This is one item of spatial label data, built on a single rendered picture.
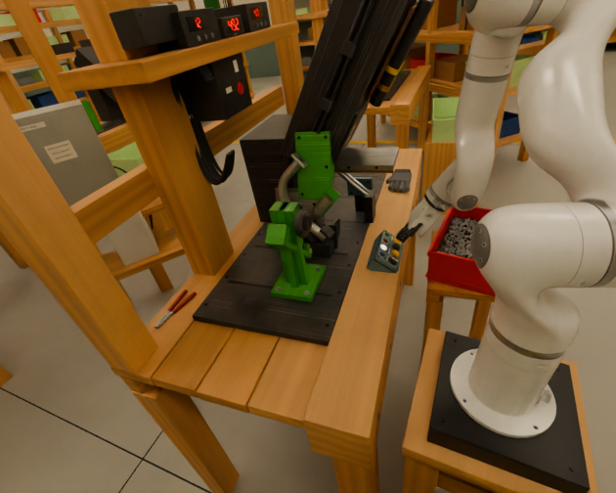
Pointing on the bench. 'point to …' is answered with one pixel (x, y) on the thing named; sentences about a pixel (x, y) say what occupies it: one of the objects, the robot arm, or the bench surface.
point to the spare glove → (400, 180)
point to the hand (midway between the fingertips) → (403, 235)
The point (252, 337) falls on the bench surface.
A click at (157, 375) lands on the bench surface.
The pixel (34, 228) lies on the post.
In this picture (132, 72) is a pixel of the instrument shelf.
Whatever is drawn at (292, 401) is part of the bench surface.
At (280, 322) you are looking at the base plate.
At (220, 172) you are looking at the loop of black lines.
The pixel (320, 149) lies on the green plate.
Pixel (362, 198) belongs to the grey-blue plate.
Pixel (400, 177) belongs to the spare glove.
